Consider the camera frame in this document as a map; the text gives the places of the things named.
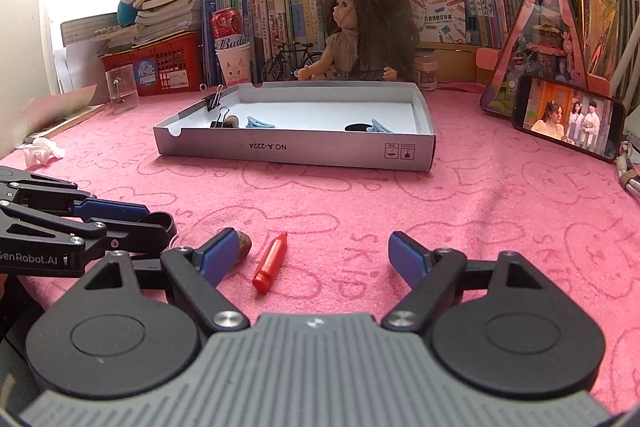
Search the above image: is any brown walnut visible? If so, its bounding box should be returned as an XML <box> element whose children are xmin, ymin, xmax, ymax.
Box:
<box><xmin>232</xmin><ymin>231</ymin><xmax>252</xmax><ymax>263</ymax></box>

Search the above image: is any red crayon shaped toy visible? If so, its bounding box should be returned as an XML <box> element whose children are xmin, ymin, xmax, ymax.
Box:
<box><xmin>252</xmin><ymin>232</ymin><xmax>288</xmax><ymax>295</ymax></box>

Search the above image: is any black binder clip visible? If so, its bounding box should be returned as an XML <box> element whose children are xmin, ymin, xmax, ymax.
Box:
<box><xmin>209</xmin><ymin>106</ymin><xmax>231</xmax><ymax>129</ymax></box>
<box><xmin>200</xmin><ymin>83</ymin><xmax>224</xmax><ymax>112</ymax></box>

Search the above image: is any small wooden bead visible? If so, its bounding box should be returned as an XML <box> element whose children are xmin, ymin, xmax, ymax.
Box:
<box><xmin>222</xmin><ymin>115</ymin><xmax>240</xmax><ymax>128</ymax></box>

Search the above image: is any blue hair clip with bears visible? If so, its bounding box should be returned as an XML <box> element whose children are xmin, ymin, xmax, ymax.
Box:
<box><xmin>366</xmin><ymin>118</ymin><xmax>393</xmax><ymax>133</ymax></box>

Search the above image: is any black round lid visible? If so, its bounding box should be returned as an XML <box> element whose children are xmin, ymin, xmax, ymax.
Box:
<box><xmin>345</xmin><ymin>124</ymin><xmax>372</xmax><ymax>132</ymax></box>

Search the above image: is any crumpled pink white tissue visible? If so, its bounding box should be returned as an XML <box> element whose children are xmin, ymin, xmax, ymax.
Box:
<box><xmin>20</xmin><ymin>138</ymin><xmax>66</xmax><ymax>168</ymax></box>

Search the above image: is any clear acrylic block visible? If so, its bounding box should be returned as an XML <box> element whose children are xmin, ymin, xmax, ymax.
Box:
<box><xmin>105</xmin><ymin>64</ymin><xmax>139</xmax><ymax>115</ymax></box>

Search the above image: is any pink bunny tablecloth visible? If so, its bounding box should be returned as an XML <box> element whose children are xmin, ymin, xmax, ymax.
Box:
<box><xmin>0</xmin><ymin>81</ymin><xmax>640</xmax><ymax>413</ymax></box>

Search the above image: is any black binder clip on tray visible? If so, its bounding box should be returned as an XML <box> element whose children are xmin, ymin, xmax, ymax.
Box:
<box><xmin>200</xmin><ymin>83</ymin><xmax>224</xmax><ymax>112</ymax></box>

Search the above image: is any white cardboard box tray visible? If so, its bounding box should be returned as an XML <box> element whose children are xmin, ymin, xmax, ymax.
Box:
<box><xmin>153</xmin><ymin>80</ymin><xmax>436</xmax><ymax>171</ymax></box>

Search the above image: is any red plastic crate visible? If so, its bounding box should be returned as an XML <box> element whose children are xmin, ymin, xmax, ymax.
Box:
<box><xmin>101</xmin><ymin>32</ymin><xmax>203</xmax><ymax>96</ymax></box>

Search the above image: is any white cat paper cup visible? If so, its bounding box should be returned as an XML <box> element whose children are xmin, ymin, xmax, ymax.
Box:
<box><xmin>216</xmin><ymin>43</ymin><xmax>252</xmax><ymax>88</ymax></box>

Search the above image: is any small jar with lid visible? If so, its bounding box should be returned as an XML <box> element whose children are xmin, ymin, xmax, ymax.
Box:
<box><xmin>412</xmin><ymin>51</ymin><xmax>439</xmax><ymax>91</ymax></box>

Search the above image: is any smartphone playing video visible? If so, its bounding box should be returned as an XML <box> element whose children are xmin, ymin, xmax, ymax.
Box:
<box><xmin>511</xmin><ymin>76</ymin><xmax>626</xmax><ymax>162</ymax></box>

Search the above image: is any stack of books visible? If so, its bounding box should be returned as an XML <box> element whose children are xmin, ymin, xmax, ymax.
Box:
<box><xmin>96</xmin><ymin>0</ymin><xmax>234</xmax><ymax>53</ymax></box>

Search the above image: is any red Budweiser can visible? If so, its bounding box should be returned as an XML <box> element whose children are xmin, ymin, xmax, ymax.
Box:
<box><xmin>210</xmin><ymin>8</ymin><xmax>245</xmax><ymax>50</ymax></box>

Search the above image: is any black miniature bicycle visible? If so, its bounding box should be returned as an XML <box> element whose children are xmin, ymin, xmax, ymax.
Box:
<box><xmin>260</xmin><ymin>41</ymin><xmax>322</xmax><ymax>82</ymax></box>

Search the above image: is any pink triangular toy house box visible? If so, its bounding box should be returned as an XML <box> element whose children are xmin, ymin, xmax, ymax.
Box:
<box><xmin>480</xmin><ymin>0</ymin><xmax>588</xmax><ymax>118</ymax></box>

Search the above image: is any brown haired doll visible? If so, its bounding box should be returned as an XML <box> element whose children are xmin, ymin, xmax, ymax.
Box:
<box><xmin>295</xmin><ymin>0</ymin><xmax>419</xmax><ymax>81</ymax></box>

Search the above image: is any white cable bundle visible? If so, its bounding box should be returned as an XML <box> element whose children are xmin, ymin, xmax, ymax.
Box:
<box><xmin>614</xmin><ymin>141</ymin><xmax>640</xmax><ymax>203</ymax></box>

